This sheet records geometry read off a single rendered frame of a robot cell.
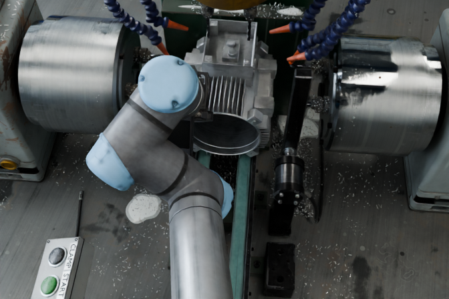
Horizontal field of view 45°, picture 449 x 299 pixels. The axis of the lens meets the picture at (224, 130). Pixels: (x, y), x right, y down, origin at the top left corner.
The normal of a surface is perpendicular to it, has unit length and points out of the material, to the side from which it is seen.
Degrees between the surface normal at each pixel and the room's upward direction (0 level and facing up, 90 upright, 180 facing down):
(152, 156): 51
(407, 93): 36
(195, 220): 19
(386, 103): 43
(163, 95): 30
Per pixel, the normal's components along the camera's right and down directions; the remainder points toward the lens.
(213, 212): 0.66, -0.63
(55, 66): -0.04, -0.03
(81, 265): 0.93, -0.14
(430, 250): 0.00, -0.55
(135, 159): 0.42, 0.35
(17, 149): -0.08, 0.83
